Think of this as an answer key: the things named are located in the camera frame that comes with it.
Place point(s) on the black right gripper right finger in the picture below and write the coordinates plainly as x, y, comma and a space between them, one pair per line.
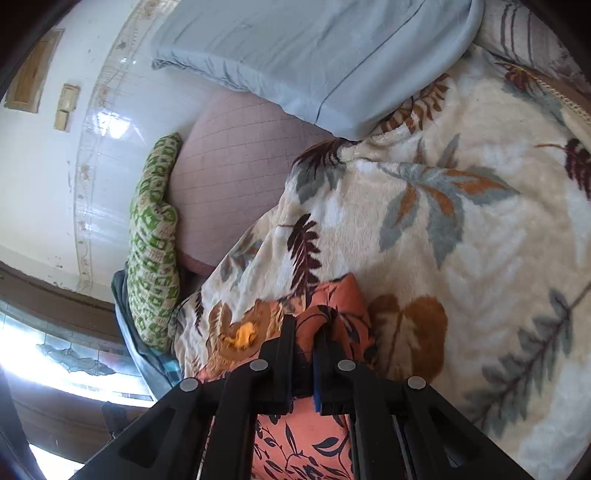
402, 430

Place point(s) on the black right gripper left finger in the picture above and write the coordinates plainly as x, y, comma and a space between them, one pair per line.
203, 430

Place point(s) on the orange floral garment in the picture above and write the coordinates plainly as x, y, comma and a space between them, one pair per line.
301, 444

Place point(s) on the blue grey striped cloth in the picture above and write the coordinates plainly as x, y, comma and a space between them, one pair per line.
159, 369

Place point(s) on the green checkered pillow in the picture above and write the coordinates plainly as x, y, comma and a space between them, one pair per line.
152, 275

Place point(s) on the cream leaf-print fleece blanket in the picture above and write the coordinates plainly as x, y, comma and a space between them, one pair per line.
465, 219

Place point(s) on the light blue pillow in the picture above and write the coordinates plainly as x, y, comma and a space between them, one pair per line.
340, 65

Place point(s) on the striped beige bedsheet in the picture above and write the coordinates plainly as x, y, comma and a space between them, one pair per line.
533, 60

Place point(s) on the window with brown frame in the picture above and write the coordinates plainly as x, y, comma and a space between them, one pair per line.
63, 358

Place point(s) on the beige wall switch plate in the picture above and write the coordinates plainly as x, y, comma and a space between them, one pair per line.
67, 104

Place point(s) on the wooden wall niche frame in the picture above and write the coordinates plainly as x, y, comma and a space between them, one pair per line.
25, 90

